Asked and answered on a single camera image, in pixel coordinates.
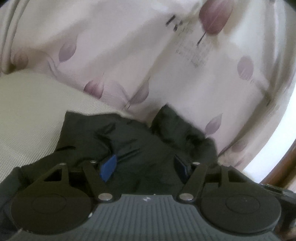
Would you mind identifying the black padded jacket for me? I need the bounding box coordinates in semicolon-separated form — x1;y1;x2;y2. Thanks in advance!
1;105;218;207

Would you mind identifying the brown wooden door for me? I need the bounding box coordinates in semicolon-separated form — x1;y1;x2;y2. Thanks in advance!
260;141;296;192

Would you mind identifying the leaf print pink curtain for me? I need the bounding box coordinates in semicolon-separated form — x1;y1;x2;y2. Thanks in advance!
1;1;295;171

